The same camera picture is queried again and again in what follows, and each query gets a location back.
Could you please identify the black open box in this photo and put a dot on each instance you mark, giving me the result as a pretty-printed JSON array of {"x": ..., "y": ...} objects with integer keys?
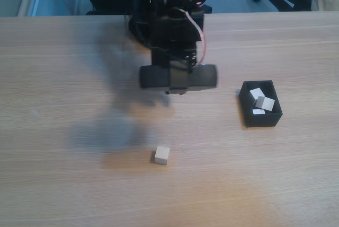
[{"x": 262, "y": 121}]

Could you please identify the black oval webcam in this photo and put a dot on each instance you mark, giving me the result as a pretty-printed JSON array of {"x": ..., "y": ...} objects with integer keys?
[{"x": 153, "y": 77}]

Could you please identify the white cube block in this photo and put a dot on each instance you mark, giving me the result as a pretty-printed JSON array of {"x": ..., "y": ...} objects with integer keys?
[
  {"x": 255, "y": 93},
  {"x": 265, "y": 103},
  {"x": 258, "y": 112},
  {"x": 162, "y": 155}
]

